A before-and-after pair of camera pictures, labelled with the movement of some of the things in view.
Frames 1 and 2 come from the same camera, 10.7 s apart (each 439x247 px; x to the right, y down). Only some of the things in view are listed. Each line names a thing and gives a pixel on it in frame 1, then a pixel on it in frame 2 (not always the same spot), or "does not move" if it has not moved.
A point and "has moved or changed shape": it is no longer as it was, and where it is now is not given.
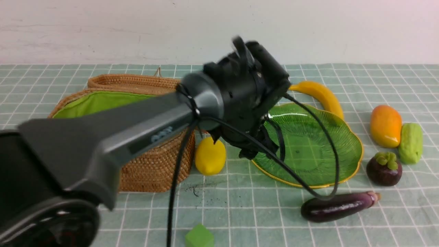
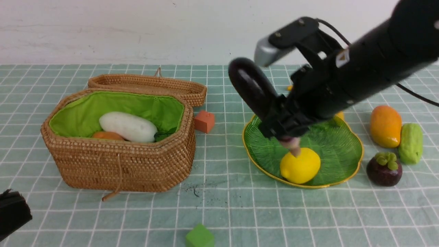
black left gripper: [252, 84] -> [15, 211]
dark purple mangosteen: [383, 169] does not move
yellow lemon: [210, 157] -> [302, 169]
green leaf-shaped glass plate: [316, 149] does not move
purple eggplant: [315, 210] has moved or changed shape
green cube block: [199, 236] does not move
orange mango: [385, 126] does not move
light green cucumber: [410, 147] does not move
